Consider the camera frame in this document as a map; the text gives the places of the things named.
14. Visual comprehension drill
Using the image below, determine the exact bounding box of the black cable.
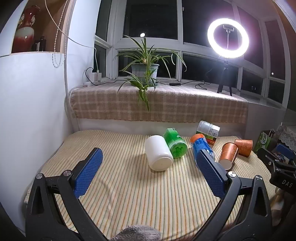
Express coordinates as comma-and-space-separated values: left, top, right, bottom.
157, 80, 212, 90

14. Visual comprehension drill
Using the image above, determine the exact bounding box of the green plastic jar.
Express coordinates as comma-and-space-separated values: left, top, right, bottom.
163, 127, 188, 159

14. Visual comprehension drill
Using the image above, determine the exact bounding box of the blue bottle with orange cap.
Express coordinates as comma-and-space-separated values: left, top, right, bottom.
190, 134, 216, 166

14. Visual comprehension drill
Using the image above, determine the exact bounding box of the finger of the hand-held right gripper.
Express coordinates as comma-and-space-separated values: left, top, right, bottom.
257, 148, 279, 171
275, 143, 296, 164

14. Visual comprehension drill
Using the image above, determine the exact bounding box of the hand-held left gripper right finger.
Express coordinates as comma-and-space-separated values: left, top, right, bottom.
194, 149, 274, 241

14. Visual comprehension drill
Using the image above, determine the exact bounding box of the green paper bag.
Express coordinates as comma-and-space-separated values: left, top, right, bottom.
253, 130, 276, 153

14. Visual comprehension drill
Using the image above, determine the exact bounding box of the clear bottle with label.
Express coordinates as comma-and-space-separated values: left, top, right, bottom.
196, 120, 221, 145

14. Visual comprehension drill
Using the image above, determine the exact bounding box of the potted spider plant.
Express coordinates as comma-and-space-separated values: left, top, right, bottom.
114, 35, 187, 112

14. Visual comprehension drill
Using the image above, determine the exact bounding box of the white lace cloth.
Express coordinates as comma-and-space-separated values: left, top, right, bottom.
276, 124, 296, 146

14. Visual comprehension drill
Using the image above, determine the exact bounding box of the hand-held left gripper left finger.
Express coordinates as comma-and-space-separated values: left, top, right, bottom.
25, 147, 109, 241

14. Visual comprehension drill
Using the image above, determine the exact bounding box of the white bead cord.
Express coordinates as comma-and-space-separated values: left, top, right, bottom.
52, 0, 70, 68

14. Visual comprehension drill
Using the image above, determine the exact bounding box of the ring light on tripod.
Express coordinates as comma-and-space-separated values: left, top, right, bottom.
207, 18, 250, 96

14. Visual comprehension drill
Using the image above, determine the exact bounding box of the copper paper cup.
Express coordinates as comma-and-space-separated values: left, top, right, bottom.
218, 142, 238, 171
234, 138, 253, 157

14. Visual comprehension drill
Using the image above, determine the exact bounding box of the person's right hand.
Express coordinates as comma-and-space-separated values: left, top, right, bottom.
270, 189, 286, 226

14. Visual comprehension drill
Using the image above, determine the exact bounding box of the red ceramic vase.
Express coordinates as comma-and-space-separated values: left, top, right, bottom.
11, 5, 41, 53

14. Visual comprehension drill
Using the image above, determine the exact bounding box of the dark glass bottle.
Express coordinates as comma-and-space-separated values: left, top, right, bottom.
31, 36, 47, 52

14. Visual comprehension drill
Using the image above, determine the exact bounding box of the white plastic jar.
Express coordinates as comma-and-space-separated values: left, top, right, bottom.
144, 135, 174, 172

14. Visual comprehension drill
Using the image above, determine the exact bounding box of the plaid cloth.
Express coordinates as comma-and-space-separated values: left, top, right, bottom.
69, 82, 249, 124

